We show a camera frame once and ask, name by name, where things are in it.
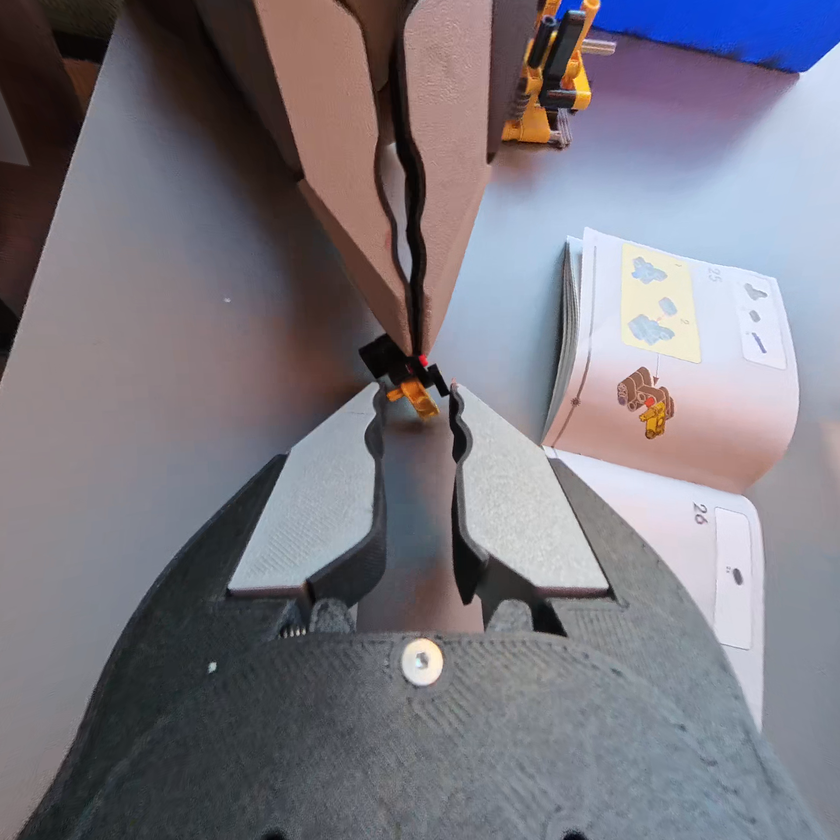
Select open lego instruction booklet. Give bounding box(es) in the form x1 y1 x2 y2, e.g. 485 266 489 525
541 226 802 732

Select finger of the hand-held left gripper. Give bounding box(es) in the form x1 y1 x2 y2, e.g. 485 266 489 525
197 0 421 355
395 0 551 355

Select blue box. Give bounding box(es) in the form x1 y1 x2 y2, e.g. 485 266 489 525
554 0 840 73

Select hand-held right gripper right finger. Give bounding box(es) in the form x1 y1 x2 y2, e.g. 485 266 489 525
448 382 629 606

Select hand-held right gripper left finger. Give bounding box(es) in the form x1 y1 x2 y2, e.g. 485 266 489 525
227 382 389 608

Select yellow lego vehicle model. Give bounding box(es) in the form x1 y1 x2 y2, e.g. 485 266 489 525
502 0 618 148

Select small black yellow lego assembly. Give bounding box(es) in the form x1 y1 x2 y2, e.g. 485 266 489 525
360 335 455 421

